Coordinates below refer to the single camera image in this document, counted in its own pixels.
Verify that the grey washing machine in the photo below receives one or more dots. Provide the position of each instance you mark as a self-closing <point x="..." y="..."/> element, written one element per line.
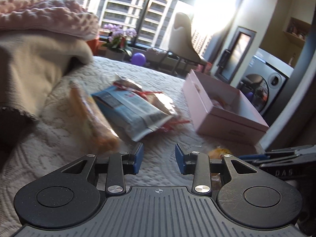
<point x="263" y="79"/>

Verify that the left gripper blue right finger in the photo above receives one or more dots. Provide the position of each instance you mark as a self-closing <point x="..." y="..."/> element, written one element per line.
<point x="197" y="164"/>

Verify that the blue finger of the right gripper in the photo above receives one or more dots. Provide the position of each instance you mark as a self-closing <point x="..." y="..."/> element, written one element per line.
<point x="254" y="157"/>

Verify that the black framed door panel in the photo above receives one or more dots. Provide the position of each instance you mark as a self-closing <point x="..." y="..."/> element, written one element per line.
<point x="232" y="57"/>

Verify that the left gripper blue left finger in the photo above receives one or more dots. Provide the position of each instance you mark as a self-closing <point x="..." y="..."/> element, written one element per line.
<point x="119" y="165"/>

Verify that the small orange snack packet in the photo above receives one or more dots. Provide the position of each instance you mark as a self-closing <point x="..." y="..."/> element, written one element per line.
<point x="218" y="153"/>

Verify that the pink cardboard box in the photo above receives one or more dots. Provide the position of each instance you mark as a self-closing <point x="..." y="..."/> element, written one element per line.
<point x="220" y="110"/>

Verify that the beige folded blanket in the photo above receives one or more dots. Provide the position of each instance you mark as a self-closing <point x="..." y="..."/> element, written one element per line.
<point x="32" y="63"/>

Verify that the pink bumpy blanket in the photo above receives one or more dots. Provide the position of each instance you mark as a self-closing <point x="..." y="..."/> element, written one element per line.
<point x="58" y="16"/>

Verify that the cream upholstered chair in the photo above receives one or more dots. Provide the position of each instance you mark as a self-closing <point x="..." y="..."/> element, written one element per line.
<point x="180" y="44"/>

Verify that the clear cracker packet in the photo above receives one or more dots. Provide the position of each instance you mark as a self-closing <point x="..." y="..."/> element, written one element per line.
<point x="156" y="98"/>

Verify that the purple orchid flower pot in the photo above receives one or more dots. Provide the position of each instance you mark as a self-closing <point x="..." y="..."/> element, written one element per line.
<point x="117" y="47"/>

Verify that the long bread stick packet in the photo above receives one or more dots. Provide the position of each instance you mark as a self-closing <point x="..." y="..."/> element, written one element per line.
<point x="91" y="121"/>

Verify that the blue monster snack bag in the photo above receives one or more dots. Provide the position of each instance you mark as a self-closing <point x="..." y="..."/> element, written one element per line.
<point x="131" y="112"/>

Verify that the purple ball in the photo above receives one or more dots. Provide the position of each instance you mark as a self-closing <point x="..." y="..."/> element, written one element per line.
<point x="138" y="59"/>

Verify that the red chicken snack pouch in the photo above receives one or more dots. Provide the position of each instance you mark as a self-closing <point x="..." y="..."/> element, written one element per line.
<point x="220" y="103"/>

